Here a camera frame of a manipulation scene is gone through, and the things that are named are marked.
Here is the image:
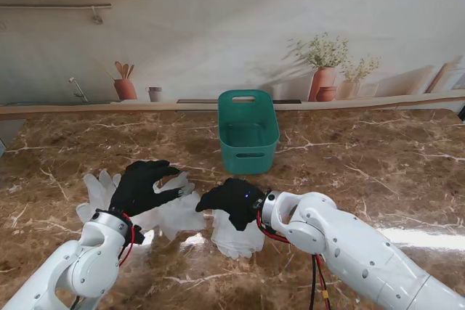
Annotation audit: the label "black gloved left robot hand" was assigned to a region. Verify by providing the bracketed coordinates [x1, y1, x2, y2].
[110, 160, 197, 219]

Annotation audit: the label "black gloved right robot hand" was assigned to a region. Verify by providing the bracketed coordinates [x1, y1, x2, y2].
[195, 178, 270, 232]

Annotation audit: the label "green plastic basket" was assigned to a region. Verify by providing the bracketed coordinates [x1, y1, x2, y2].
[217, 89, 280, 176]

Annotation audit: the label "left arm red black cables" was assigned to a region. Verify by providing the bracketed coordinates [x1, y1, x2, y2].
[70, 224, 145, 310]

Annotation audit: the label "arm red black cables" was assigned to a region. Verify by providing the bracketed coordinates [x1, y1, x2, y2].
[256, 211, 330, 310]
[70, 224, 145, 310]

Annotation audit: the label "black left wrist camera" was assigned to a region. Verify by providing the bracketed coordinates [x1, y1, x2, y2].
[130, 226, 146, 246]

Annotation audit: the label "right arm red black cables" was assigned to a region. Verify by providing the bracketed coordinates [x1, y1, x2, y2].
[256, 211, 330, 310]

